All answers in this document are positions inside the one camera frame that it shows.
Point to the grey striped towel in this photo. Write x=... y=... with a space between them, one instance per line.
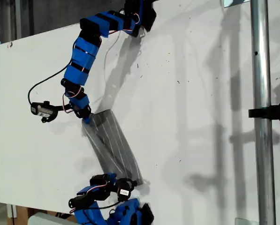
x=116 y=150

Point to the wooden table leg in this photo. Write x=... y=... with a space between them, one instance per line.
x=21 y=215

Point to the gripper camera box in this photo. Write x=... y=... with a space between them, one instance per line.
x=42 y=110
x=125 y=189

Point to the steel post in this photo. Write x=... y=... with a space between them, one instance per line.
x=262 y=93

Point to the white box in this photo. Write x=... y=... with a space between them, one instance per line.
x=48 y=220

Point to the black clamp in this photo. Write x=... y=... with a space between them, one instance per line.
x=271 y=112

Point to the camera black stalk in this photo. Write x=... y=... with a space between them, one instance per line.
x=60 y=108

